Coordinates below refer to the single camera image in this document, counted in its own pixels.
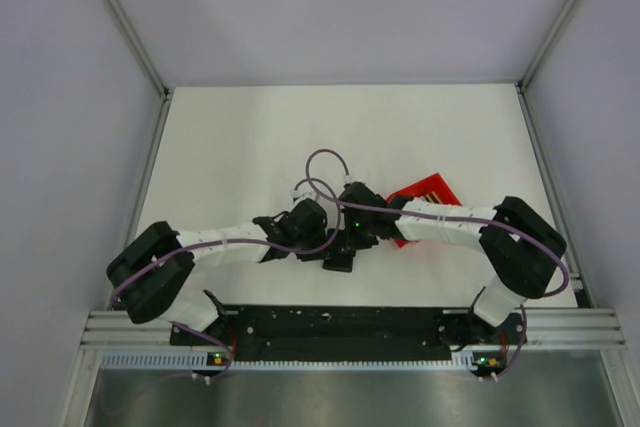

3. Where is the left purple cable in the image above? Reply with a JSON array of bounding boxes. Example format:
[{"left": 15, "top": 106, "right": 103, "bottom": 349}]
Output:
[{"left": 109, "top": 177, "right": 344, "bottom": 311}]

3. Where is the grey slotted cable duct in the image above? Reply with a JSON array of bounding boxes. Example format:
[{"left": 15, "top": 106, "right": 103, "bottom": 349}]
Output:
[{"left": 100, "top": 350, "right": 498, "bottom": 372}]

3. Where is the left aluminium frame post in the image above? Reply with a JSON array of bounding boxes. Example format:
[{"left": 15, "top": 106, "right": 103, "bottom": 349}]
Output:
[{"left": 102, "top": 0, "right": 170, "bottom": 99}]

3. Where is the right aluminium frame post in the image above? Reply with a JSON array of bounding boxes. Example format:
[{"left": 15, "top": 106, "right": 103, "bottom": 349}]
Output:
[{"left": 517, "top": 0, "right": 583, "bottom": 92}]

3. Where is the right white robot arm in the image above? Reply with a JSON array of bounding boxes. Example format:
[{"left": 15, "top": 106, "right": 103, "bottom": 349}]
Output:
[{"left": 338, "top": 182, "right": 568, "bottom": 343}]

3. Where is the black leather card holder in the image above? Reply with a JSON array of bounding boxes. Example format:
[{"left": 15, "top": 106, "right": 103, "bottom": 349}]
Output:
[{"left": 322, "top": 242, "right": 356, "bottom": 274}]

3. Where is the red plastic card tray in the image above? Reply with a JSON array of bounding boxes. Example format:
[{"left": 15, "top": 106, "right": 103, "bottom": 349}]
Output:
[{"left": 385, "top": 172, "right": 462, "bottom": 251}]

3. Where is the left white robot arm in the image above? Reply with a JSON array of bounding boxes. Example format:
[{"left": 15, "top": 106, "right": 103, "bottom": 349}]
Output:
[{"left": 106, "top": 198, "right": 339, "bottom": 344}]

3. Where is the gold striped credit card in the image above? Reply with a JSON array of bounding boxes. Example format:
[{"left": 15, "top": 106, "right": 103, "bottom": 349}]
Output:
[{"left": 421, "top": 191, "right": 448, "bottom": 205}]

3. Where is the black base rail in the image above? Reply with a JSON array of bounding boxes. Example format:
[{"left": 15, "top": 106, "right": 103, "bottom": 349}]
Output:
[{"left": 169, "top": 302, "right": 526, "bottom": 362}]

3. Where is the aluminium frame post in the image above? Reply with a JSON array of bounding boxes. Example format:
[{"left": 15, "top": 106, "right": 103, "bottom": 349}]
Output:
[
  {"left": 102, "top": 0, "right": 170, "bottom": 99},
  {"left": 517, "top": 0, "right": 583, "bottom": 92}
]

